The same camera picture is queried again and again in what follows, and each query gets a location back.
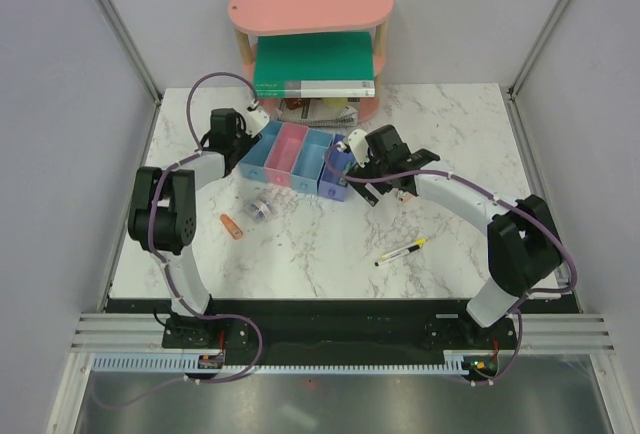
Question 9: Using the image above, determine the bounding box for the four-compartment pastel organizer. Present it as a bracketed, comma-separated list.
[238, 121, 348, 202]

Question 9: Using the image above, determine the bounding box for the clear tape roll pack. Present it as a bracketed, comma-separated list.
[245, 194, 277, 224]

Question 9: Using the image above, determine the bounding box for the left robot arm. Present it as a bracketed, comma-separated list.
[127, 106, 270, 347]

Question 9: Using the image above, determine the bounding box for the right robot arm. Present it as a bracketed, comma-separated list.
[338, 125, 564, 348]

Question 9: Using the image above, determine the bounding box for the yellow white marker pen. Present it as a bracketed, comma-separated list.
[374, 238, 426, 267]

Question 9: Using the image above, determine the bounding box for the spiral notebook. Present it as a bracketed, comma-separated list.
[275, 98, 360, 128]

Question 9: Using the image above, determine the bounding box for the green book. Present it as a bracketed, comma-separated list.
[253, 31, 375, 98]

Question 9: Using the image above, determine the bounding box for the pink oval shelf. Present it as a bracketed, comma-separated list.
[228, 0, 394, 124]

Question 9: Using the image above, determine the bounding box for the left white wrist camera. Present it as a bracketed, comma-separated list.
[243, 104, 270, 138]

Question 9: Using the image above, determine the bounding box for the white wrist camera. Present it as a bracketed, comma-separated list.
[346, 129, 369, 167]
[243, 104, 270, 138]

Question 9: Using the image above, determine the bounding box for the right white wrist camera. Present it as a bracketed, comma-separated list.
[346, 129, 369, 167]

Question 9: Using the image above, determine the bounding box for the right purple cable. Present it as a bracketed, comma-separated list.
[323, 146, 581, 388]

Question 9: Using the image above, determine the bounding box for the purple cable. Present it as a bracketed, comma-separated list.
[323, 146, 581, 388]
[149, 71, 266, 410]

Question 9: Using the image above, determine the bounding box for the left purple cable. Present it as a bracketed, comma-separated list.
[149, 71, 266, 410]

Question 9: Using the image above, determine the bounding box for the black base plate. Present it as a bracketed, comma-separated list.
[104, 296, 584, 370]

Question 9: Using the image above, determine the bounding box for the white cable duct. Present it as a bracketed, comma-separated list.
[92, 353, 500, 378]

